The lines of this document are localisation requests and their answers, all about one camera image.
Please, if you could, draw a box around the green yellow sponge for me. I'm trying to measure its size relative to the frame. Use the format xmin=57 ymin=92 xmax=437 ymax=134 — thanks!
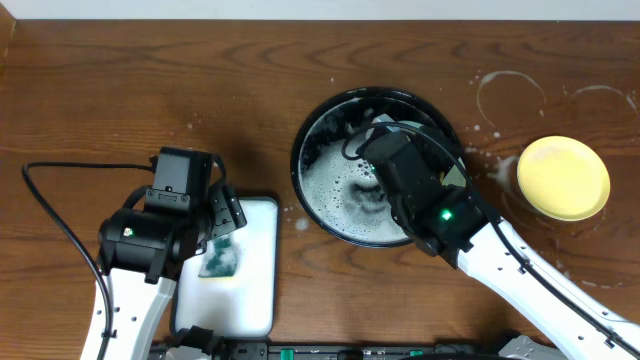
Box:
xmin=198 ymin=236 xmax=239 ymax=279

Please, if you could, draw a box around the yellow plate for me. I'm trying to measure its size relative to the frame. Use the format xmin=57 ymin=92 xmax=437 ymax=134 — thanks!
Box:
xmin=516 ymin=136 xmax=611 ymax=222

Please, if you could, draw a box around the mint green plate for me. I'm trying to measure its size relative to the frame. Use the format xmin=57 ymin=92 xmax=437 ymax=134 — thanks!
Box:
xmin=366 ymin=120 xmax=466 ymax=187

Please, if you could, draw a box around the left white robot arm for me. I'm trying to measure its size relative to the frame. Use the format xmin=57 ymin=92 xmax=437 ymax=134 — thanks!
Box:
xmin=81 ymin=147 xmax=247 ymax=359

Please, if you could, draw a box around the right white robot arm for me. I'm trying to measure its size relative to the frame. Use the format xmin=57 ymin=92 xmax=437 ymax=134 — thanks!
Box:
xmin=356 ymin=127 xmax=639 ymax=359

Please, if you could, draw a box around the black rectangular foam tray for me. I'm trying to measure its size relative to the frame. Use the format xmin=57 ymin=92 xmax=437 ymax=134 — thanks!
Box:
xmin=170 ymin=197 xmax=278 ymax=338

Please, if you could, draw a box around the round black wash tray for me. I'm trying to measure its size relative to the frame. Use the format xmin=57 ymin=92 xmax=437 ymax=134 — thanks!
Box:
xmin=290 ymin=87 xmax=460 ymax=248

